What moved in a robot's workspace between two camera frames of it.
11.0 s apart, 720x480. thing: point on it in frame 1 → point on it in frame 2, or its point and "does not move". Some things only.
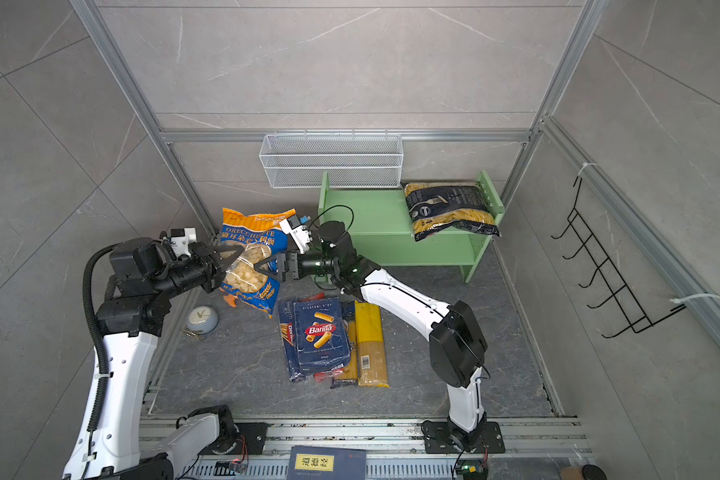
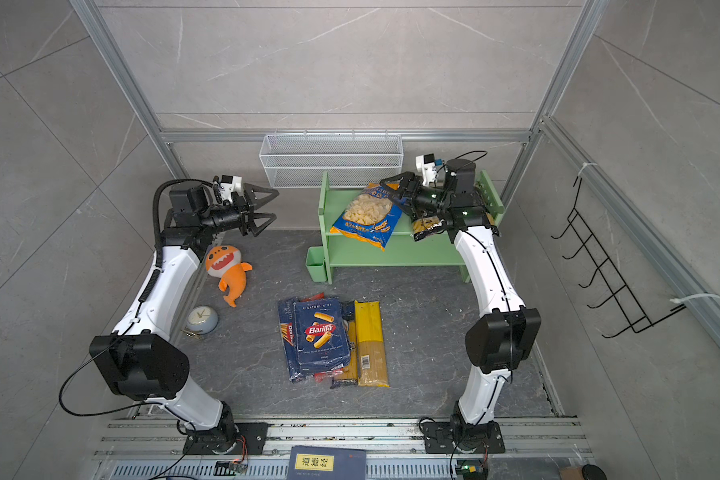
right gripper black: x=274 y=260 → x=412 y=205
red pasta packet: x=321 y=376 does not move
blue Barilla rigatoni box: x=321 y=334 does not move
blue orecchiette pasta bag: x=263 y=239 → x=371 y=216
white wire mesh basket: x=351 y=160 does not move
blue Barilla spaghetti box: x=287 y=313 does not move
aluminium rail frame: x=395 y=448 does not move
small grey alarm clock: x=203 y=318 does not move
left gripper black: x=210 y=268 → x=243 y=214
